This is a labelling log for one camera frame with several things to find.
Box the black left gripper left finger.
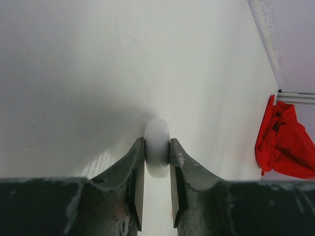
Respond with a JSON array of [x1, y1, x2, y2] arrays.
[[63, 137, 145, 236]]

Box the red cloth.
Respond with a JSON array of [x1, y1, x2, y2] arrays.
[[254, 95, 315, 180]]

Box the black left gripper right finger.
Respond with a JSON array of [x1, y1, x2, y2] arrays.
[[169, 138, 249, 236]]

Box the white earbud charging case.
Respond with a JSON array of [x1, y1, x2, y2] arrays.
[[144, 119, 170, 178]]

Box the right aluminium frame post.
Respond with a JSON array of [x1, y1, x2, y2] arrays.
[[276, 91, 315, 105]]

